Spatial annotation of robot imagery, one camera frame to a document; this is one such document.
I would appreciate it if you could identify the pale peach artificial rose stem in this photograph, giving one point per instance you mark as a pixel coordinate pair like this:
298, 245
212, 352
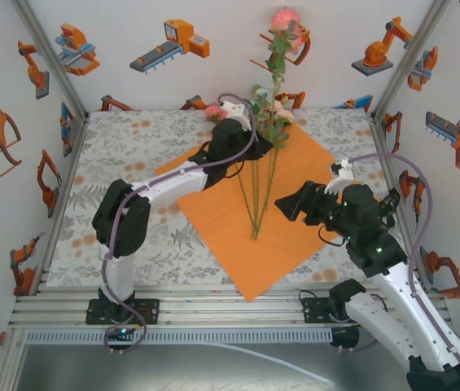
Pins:
284, 115

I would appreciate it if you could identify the light blue artificial flower stem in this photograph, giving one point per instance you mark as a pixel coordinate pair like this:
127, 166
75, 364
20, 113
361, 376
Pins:
261, 96

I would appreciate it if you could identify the orange wrapping paper sheet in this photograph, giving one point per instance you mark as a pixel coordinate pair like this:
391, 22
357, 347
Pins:
221, 228

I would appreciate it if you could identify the coral artificial rose stem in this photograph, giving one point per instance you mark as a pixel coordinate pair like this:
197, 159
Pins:
284, 18

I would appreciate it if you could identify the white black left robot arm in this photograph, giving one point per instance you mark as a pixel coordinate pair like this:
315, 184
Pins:
172, 183

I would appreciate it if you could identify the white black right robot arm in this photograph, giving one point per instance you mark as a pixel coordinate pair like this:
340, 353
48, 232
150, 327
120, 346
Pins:
400, 293

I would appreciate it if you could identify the small black mounting block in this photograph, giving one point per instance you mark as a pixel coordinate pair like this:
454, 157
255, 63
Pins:
345, 336

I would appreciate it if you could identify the floral print tablecloth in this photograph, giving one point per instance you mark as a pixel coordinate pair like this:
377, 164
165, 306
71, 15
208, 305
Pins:
103, 142

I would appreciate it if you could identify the small circuit board green light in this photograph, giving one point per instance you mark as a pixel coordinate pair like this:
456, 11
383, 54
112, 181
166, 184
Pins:
121, 332

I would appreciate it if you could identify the aluminium frame side rail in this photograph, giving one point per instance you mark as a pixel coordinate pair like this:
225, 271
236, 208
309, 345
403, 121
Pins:
61, 203
380, 138

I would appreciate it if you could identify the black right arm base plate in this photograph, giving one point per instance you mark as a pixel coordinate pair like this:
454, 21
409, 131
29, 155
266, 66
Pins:
315, 311

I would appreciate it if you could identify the aluminium frame table rail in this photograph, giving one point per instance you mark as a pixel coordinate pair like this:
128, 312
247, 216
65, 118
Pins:
233, 311

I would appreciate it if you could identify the aluminium frame corner post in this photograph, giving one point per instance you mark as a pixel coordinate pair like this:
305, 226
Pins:
52, 61
408, 61

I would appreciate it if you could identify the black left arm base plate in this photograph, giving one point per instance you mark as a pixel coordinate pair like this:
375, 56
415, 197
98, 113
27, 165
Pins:
148, 311

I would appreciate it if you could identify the aluminium frame leg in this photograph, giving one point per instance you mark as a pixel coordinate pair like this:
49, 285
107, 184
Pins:
7, 362

